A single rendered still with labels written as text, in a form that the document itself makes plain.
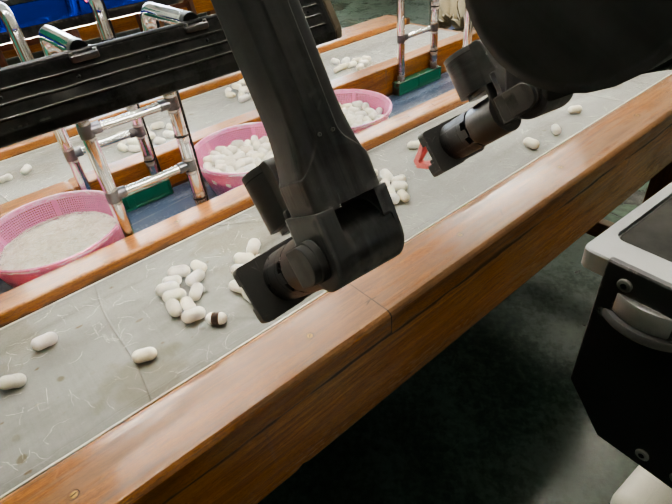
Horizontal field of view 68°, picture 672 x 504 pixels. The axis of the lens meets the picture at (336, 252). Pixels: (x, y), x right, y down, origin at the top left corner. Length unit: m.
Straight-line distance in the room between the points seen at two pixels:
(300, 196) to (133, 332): 0.49
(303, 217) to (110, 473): 0.38
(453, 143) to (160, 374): 0.52
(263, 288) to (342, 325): 0.19
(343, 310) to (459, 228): 0.26
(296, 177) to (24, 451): 0.50
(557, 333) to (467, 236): 1.00
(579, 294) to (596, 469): 0.66
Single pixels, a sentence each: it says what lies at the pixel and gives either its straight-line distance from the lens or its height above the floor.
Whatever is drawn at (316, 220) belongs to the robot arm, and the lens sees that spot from 0.36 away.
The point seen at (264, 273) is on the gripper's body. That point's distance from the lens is 0.53.
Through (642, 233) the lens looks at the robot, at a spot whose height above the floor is 1.04.
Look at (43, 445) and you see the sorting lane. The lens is 0.73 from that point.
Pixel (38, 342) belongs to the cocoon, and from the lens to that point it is 0.84.
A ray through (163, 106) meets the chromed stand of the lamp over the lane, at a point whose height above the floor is 0.96.
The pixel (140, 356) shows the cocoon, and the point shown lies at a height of 0.76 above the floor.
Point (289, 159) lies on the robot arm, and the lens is 0.38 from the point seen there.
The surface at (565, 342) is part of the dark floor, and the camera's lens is 1.77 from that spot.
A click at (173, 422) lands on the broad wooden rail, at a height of 0.76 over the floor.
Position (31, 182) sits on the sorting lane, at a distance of 1.37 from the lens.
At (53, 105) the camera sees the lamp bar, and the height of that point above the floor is 1.07.
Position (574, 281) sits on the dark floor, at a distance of 2.00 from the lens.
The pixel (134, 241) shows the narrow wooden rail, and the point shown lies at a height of 0.76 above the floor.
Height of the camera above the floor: 1.26
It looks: 38 degrees down
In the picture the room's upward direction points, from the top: 6 degrees counter-clockwise
